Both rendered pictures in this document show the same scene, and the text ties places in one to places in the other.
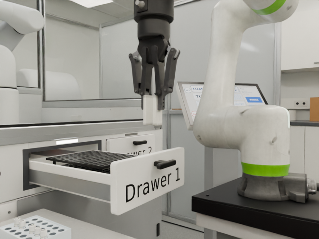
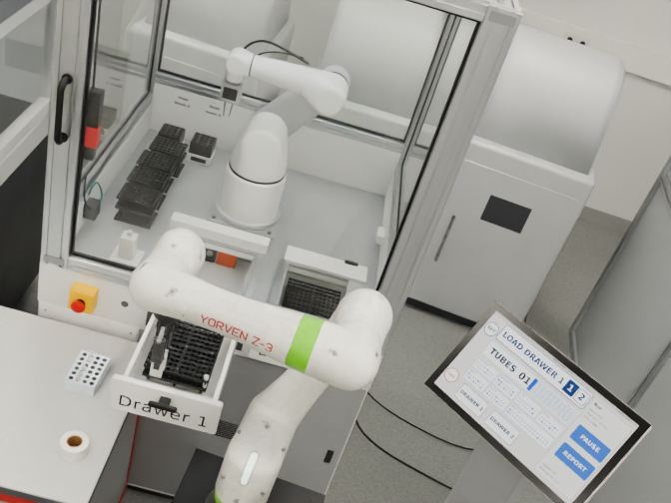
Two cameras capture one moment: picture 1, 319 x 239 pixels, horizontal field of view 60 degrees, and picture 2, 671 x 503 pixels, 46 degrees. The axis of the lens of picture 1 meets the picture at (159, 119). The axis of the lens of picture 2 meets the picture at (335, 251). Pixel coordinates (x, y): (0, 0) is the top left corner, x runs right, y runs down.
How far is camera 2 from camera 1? 1.92 m
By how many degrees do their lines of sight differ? 58
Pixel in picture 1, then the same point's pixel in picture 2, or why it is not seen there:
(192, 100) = (474, 350)
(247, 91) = (602, 419)
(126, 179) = (121, 391)
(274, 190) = not seen: outside the picture
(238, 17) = not seen: hidden behind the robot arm
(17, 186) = (141, 319)
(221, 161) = (480, 473)
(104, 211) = (235, 386)
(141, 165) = (143, 391)
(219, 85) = (280, 384)
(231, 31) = not seen: hidden behind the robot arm
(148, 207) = (316, 423)
